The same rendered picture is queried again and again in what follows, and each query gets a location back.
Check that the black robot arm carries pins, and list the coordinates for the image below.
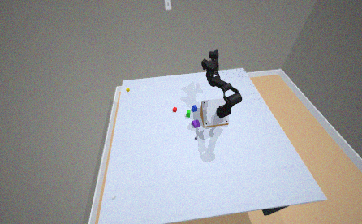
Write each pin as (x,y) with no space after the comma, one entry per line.
(215,81)

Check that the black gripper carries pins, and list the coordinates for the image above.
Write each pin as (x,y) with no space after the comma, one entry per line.
(214,57)

